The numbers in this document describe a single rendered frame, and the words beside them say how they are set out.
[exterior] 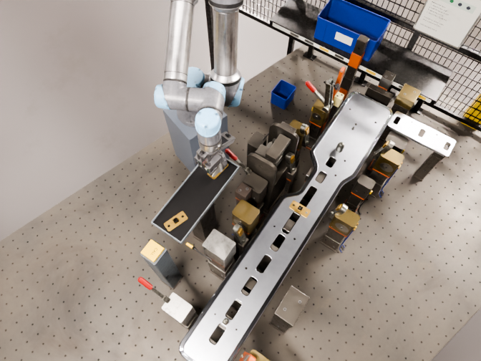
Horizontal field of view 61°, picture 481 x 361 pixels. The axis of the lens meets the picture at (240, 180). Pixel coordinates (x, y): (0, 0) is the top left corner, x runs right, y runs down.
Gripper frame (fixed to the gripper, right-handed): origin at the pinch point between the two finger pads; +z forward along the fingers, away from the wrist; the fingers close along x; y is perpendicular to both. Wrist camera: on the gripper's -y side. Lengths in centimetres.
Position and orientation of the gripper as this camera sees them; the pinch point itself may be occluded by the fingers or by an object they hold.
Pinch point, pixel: (217, 167)
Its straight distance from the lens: 153.4
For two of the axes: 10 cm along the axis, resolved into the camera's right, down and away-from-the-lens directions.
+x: 7.6, 5.9, -2.7
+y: -6.5, 6.9, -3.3
